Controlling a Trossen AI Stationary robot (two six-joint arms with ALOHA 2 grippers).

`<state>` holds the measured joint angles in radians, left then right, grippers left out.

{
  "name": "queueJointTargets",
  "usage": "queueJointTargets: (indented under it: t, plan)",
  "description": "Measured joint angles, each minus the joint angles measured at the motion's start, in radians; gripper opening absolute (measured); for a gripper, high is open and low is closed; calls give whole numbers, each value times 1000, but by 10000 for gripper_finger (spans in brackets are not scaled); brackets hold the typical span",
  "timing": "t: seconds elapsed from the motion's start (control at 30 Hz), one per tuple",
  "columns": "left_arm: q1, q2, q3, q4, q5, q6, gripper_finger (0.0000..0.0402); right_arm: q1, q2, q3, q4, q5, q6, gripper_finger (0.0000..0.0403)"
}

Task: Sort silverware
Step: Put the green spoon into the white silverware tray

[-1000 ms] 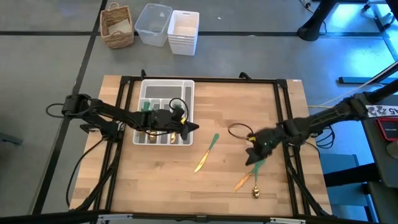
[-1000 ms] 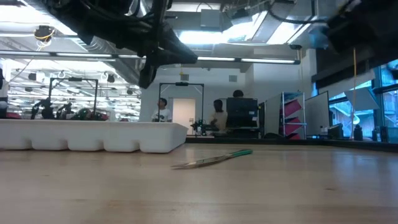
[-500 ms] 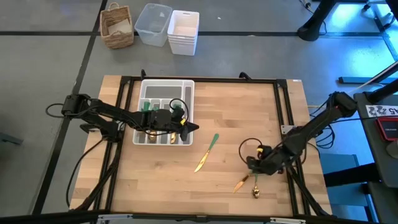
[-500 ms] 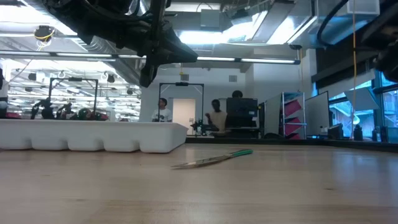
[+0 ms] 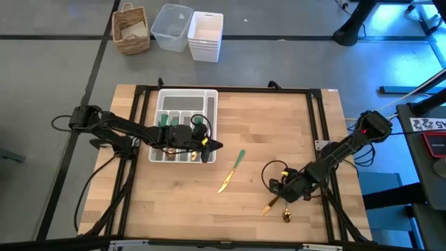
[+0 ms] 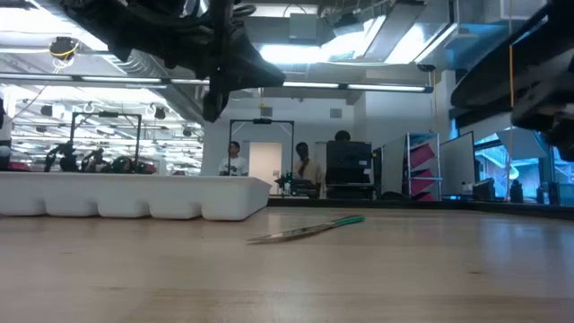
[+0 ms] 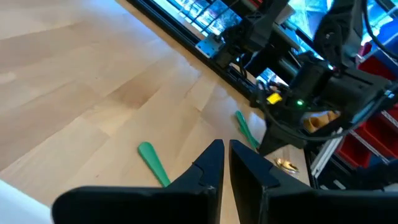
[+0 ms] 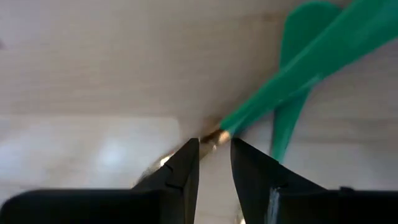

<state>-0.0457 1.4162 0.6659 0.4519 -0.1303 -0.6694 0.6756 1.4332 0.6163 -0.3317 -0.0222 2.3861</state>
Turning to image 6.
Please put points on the grey board panel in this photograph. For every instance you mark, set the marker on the grey board panel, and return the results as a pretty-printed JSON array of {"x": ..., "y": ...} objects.
[{"x": 394, "y": 166}]

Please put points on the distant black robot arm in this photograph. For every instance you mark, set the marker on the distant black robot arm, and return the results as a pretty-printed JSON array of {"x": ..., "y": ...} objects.
[{"x": 67, "y": 159}]

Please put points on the black green desk device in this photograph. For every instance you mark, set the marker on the black green desk device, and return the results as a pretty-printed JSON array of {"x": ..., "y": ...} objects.
[{"x": 287, "y": 184}]

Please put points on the black box device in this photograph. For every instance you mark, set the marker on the black box device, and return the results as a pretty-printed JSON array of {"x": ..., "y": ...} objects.
[{"x": 484, "y": 190}]

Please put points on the grey ceiling box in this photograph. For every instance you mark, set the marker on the grey ceiling box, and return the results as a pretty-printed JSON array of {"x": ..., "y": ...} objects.
[{"x": 304, "y": 28}]

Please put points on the black aluminium table frame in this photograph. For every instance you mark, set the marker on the black aluminium table frame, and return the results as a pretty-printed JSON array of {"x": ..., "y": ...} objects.
[{"x": 448, "y": 205}]

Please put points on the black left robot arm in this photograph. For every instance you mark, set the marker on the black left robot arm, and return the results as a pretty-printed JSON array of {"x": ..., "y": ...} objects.
[{"x": 134, "y": 22}]

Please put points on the white plastic cutlery tray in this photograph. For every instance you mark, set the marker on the white plastic cutlery tray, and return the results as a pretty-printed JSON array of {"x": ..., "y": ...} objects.
[{"x": 134, "y": 193}]

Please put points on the person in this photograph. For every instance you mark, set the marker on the person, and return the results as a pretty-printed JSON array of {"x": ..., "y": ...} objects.
[
  {"x": 309, "y": 172},
  {"x": 342, "y": 136},
  {"x": 233, "y": 166}
]

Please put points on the long ceiling light bar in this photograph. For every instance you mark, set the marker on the long ceiling light bar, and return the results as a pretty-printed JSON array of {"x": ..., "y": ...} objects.
[{"x": 385, "y": 87}]

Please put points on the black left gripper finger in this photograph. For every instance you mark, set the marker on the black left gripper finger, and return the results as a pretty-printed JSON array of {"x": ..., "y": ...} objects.
[{"x": 255, "y": 67}]

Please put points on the metal shelf pink bins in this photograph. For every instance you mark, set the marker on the metal shelf pink bins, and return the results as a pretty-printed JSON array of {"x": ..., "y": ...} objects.
[{"x": 421, "y": 157}]

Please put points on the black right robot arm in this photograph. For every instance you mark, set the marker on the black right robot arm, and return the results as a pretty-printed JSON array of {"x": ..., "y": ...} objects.
[{"x": 493, "y": 85}]

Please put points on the black computer monitor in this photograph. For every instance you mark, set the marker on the black computer monitor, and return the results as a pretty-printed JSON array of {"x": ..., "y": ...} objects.
[{"x": 350, "y": 154}]

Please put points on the white board panel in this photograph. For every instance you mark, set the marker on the white board panel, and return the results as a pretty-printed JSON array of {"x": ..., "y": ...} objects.
[{"x": 457, "y": 166}]

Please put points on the black gantry frame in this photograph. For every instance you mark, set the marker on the black gantry frame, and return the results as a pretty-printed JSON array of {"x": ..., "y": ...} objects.
[
  {"x": 261, "y": 121},
  {"x": 105, "y": 114}
]

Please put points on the black bottle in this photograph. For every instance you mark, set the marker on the black bottle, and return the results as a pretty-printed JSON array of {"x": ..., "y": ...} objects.
[{"x": 516, "y": 193}]

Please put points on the white angled hanging panel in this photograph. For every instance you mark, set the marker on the white angled hanging panel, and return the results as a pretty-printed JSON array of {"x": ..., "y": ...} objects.
[{"x": 522, "y": 145}]

